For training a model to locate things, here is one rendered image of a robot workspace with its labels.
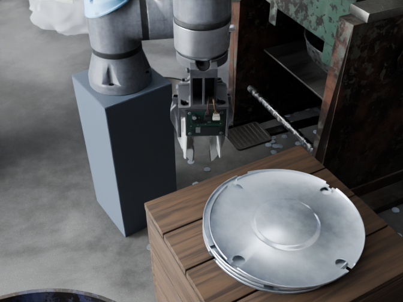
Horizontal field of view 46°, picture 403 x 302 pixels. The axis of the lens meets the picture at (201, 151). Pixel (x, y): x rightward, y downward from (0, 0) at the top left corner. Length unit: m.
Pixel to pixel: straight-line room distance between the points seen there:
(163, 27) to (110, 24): 0.11
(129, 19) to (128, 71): 0.12
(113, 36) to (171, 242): 0.46
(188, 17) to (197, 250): 0.46
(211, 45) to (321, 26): 0.67
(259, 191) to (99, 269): 0.55
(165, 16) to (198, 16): 0.45
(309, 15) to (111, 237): 0.81
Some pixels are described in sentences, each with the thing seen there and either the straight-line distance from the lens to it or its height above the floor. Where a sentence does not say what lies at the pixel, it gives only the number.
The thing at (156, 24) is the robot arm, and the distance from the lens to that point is 1.06.
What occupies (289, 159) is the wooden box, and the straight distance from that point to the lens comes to 1.10.
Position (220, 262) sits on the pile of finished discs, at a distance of 0.87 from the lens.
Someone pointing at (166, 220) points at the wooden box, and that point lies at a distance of 0.95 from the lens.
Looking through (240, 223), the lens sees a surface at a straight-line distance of 0.91.
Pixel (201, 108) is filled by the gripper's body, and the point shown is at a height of 0.69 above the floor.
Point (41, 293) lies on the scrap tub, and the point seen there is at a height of 0.47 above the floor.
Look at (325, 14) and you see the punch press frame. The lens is 1.25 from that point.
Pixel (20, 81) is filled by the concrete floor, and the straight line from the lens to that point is 2.15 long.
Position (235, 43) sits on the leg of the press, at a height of 0.35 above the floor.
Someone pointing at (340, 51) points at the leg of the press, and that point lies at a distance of 1.13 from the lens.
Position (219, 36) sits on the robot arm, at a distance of 0.62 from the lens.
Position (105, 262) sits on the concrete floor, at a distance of 1.35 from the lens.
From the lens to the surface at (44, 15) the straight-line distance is 2.41.
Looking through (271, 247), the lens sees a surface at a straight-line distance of 0.88.
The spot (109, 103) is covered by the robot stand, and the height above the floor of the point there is 0.45.
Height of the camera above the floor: 1.06
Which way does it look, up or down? 40 degrees down
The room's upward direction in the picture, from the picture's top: straight up
